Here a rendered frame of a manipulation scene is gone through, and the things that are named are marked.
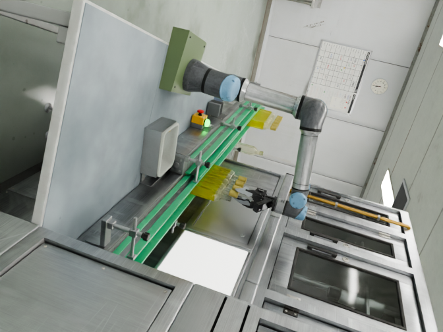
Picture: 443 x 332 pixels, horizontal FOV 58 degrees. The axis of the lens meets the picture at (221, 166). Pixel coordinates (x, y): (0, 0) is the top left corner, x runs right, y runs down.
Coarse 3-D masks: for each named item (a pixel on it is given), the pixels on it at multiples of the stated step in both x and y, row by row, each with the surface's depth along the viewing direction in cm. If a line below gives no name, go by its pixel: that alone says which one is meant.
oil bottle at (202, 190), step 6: (198, 186) 194; (204, 186) 195; (210, 186) 196; (192, 192) 196; (198, 192) 195; (204, 192) 194; (210, 192) 193; (216, 192) 193; (210, 198) 195; (216, 198) 194
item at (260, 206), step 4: (264, 200) 194; (268, 200) 194; (256, 204) 189; (260, 204) 190; (264, 204) 192; (268, 204) 194; (256, 208) 189; (260, 208) 190; (264, 208) 194; (268, 208) 197; (256, 212) 190
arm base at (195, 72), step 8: (192, 64) 177; (200, 64) 178; (192, 72) 176; (200, 72) 176; (208, 72) 176; (184, 80) 177; (192, 80) 177; (200, 80) 177; (184, 88) 181; (192, 88) 180; (200, 88) 179
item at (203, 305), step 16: (192, 288) 105; (208, 288) 106; (192, 304) 100; (208, 304) 101; (224, 304) 103; (240, 304) 103; (176, 320) 95; (192, 320) 96; (208, 320) 97; (224, 320) 98; (240, 320) 98; (256, 320) 99; (272, 320) 100; (288, 320) 101
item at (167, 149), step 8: (168, 128) 171; (176, 128) 182; (168, 136) 185; (176, 136) 184; (160, 144) 170; (168, 144) 186; (176, 144) 186; (160, 152) 170; (168, 152) 188; (160, 160) 172; (168, 160) 190; (160, 168) 183; (168, 168) 185; (160, 176) 178
